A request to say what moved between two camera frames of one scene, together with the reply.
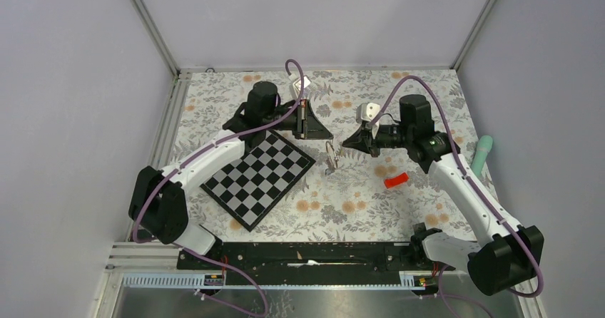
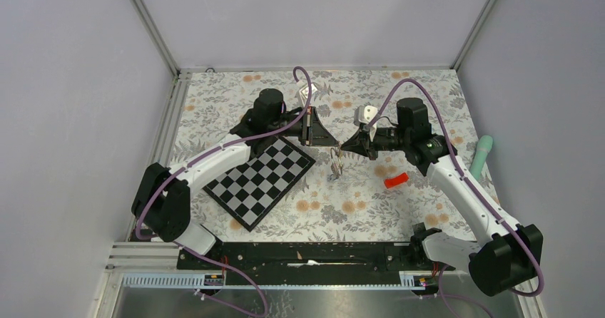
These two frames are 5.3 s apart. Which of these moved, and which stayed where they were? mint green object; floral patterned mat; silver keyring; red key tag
Moved: silver keyring
Stayed: mint green object; floral patterned mat; red key tag
